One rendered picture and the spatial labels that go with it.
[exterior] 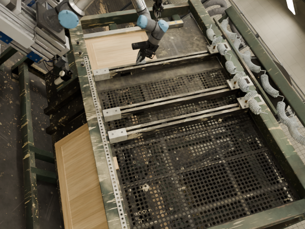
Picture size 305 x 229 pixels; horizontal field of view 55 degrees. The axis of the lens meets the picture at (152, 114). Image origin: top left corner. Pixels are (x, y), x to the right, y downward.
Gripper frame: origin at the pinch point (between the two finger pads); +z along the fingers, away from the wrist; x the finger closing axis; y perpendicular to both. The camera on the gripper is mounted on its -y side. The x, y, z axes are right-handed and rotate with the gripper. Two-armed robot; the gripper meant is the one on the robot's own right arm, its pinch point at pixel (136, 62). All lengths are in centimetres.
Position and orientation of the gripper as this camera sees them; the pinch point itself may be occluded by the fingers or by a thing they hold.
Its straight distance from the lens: 208.7
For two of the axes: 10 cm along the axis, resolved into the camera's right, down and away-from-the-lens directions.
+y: 8.3, 1.2, 5.4
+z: -4.9, 6.2, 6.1
